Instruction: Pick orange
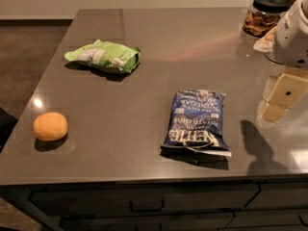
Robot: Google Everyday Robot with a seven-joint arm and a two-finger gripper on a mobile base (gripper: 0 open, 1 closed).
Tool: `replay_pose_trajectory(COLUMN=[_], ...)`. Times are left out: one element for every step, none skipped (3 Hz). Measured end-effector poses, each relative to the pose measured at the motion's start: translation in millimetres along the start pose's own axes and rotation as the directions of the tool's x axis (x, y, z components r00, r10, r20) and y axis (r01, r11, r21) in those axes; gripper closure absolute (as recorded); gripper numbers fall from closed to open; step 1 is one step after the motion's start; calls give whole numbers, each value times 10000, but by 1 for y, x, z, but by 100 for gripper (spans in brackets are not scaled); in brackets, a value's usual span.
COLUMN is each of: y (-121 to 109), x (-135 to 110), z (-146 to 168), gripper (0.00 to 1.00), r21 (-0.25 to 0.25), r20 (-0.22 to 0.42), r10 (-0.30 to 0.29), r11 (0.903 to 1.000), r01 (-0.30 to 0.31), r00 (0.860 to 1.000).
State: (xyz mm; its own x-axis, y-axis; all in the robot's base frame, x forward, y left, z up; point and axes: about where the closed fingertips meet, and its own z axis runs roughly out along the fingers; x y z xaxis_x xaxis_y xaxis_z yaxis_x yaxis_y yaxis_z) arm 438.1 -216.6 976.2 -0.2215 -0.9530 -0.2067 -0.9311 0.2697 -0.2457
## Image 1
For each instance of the orange fruit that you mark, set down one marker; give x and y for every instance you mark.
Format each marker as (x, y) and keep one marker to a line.
(50, 126)

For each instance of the glass jar with black lid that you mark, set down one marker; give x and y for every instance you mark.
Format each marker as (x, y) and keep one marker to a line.
(263, 15)

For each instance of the black drawer handle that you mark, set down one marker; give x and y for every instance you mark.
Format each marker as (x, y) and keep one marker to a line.
(146, 207)

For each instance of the green snack bag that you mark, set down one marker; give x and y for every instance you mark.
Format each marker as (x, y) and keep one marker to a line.
(106, 56)

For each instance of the right cabinet drawer front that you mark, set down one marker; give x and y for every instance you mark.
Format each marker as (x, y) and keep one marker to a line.
(280, 196)

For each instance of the clear plastic cup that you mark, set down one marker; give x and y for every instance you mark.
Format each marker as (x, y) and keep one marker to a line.
(270, 56)

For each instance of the blue Kettle chips bag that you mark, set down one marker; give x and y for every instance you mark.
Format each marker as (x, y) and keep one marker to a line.
(195, 123)

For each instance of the dark cabinet drawer front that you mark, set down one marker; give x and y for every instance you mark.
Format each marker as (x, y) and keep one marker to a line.
(115, 202)

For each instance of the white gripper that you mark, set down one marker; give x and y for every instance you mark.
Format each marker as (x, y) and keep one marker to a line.
(293, 42)

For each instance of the dark object at left edge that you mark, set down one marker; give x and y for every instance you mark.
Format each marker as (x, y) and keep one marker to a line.
(7, 123)

